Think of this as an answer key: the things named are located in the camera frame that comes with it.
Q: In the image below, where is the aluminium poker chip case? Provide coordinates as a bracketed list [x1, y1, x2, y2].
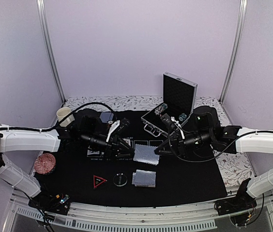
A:
[141, 72, 197, 137]

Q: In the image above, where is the queen of spades card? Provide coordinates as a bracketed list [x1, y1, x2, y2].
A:
[87, 150, 101, 157]

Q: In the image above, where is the small green circuit board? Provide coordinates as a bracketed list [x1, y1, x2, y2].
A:
[55, 194, 70, 204]

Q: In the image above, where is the right aluminium frame post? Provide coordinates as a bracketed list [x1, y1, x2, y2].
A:
[219, 0, 248, 104]

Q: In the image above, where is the black poker table mat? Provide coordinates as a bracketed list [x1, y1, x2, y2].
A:
[35, 111, 227, 207]

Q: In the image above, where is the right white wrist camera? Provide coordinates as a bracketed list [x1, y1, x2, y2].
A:
[160, 114, 185, 139]

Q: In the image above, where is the left aluminium frame post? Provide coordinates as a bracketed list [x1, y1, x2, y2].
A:
[36, 0, 66, 103]

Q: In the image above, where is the floral white tablecloth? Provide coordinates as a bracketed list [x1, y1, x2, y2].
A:
[62, 96, 257, 193]

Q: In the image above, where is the red patterned round tin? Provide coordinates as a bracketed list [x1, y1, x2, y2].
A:
[34, 153, 56, 175]

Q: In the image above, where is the aluminium frame post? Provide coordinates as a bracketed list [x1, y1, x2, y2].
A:
[36, 0, 66, 103]
[219, 0, 248, 104]

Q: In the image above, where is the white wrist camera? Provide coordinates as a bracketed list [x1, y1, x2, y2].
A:
[106, 118, 130, 143]
[160, 114, 185, 139]

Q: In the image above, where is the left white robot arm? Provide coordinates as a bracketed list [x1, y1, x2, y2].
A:
[0, 104, 134, 210]

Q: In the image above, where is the single blue playing card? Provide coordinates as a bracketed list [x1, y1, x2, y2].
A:
[99, 112, 114, 123]

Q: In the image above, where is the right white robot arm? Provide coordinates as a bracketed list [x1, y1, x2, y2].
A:
[161, 106, 273, 211]

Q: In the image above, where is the red black triangle card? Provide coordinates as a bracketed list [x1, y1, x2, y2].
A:
[93, 175, 107, 189]

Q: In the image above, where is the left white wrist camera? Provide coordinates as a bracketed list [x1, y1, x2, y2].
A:
[106, 118, 130, 143]

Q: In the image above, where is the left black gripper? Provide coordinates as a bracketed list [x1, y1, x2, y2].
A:
[80, 131, 135, 160]

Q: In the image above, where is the clear dealer button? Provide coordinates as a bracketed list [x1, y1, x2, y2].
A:
[113, 173, 127, 187]

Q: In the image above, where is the cream ceramic mug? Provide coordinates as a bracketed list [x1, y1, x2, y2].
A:
[56, 107, 75, 127]

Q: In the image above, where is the poker chip row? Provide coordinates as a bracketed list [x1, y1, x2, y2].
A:
[154, 103, 168, 116]
[179, 113, 187, 122]

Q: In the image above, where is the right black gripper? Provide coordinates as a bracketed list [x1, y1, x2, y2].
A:
[154, 130, 213, 160]

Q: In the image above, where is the blue playing card deck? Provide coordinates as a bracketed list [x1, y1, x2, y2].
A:
[132, 170, 156, 188]

